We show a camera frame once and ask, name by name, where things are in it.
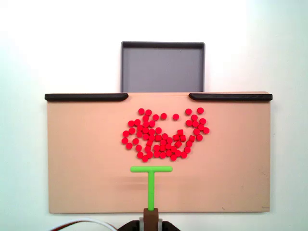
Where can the beige work board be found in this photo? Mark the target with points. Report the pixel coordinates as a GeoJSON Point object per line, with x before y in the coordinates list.
{"type": "Point", "coordinates": [84, 156]}

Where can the red granule pile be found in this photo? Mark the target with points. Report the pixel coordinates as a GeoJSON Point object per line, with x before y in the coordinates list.
{"type": "Point", "coordinates": [157, 137]}

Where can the black edge rail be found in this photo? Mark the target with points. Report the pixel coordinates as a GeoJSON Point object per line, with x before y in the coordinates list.
{"type": "Point", "coordinates": [84, 97]}
{"type": "Point", "coordinates": [231, 97]}

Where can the grey container tray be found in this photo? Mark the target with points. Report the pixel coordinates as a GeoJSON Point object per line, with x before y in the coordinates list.
{"type": "Point", "coordinates": [162, 69]}

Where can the green T-shaped pusher tool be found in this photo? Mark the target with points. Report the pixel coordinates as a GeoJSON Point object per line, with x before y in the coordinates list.
{"type": "Point", "coordinates": [151, 187]}

